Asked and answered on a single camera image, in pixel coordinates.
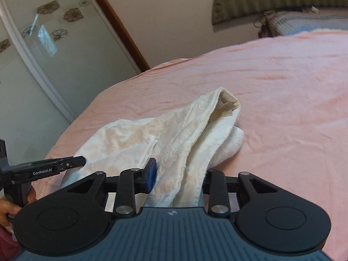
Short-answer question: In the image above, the cream white towel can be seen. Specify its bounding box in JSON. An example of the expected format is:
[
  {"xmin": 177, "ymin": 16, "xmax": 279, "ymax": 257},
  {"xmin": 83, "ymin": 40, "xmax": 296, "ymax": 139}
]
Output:
[{"xmin": 58, "ymin": 86, "xmax": 245, "ymax": 208}]

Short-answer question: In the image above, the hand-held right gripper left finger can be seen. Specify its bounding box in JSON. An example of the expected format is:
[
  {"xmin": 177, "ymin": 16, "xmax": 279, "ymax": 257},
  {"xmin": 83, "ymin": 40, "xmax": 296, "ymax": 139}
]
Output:
[{"xmin": 67, "ymin": 158, "xmax": 157, "ymax": 218}]

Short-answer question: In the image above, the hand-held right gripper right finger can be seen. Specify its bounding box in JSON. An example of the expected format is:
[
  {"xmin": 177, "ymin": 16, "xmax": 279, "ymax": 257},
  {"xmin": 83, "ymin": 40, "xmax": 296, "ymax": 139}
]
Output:
[{"xmin": 202, "ymin": 169, "xmax": 283, "ymax": 216}]

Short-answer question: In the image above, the pink bed sheet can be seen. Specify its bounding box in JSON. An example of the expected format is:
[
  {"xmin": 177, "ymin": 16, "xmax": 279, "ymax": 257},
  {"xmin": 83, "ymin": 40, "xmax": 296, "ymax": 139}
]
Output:
[{"xmin": 33, "ymin": 30, "xmax": 348, "ymax": 261}]

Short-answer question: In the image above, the grey-blue pillow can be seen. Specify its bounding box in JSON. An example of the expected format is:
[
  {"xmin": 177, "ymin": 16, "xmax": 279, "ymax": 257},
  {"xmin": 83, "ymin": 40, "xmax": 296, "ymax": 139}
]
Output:
[{"xmin": 254, "ymin": 7, "xmax": 348, "ymax": 38}]

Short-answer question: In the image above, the maroon clothing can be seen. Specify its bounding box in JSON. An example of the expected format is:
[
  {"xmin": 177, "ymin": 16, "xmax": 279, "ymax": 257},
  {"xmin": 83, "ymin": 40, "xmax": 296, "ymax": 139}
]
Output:
[{"xmin": 0, "ymin": 224, "xmax": 23, "ymax": 260}]

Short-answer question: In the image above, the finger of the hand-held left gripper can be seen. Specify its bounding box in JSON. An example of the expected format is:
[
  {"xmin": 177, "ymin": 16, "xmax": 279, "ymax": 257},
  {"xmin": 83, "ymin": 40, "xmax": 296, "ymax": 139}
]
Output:
[{"xmin": 11, "ymin": 156, "xmax": 86, "ymax": 182}]

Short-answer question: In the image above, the person's left hand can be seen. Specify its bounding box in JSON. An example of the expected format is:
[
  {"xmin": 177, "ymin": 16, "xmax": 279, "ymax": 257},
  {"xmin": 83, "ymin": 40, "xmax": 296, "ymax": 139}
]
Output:
[{"xmin": 0, "ymin": 187, "xmax": 37, "ymax": 227}]

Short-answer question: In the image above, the floral wardrobe door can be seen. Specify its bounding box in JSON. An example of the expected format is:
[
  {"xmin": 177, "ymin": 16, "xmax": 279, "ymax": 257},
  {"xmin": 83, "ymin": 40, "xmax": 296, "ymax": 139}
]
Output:
[{"xmin": 0, "ymin": 0, "xmax": 140, "ymax": 166}]

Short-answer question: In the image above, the brown wooden door frame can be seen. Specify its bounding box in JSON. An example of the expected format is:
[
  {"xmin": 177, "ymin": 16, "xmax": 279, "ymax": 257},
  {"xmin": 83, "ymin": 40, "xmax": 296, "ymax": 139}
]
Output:
[{"xmin": 82, "ymin": 0, "xmax": 151, "ymax": 72}]

